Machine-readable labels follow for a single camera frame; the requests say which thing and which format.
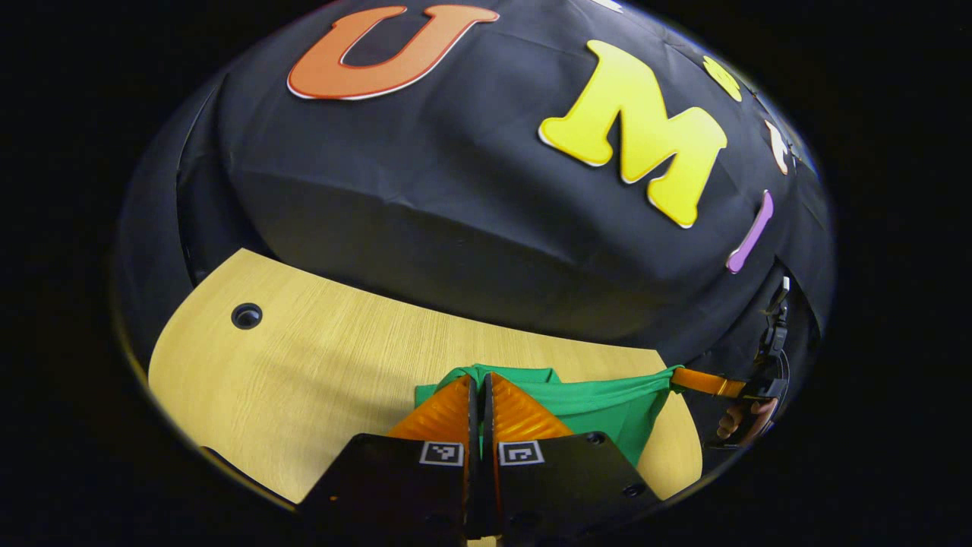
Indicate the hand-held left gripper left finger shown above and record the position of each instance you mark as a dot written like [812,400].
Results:
[395,486]

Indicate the green T-shirt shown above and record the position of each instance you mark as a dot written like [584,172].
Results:
[607,406]

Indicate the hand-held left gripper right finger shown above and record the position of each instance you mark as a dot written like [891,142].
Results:
[569,486]

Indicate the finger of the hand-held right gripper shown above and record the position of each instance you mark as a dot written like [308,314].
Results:
[706,383]

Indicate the black backdrop cloth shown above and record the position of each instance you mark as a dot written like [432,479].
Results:
[456,228]

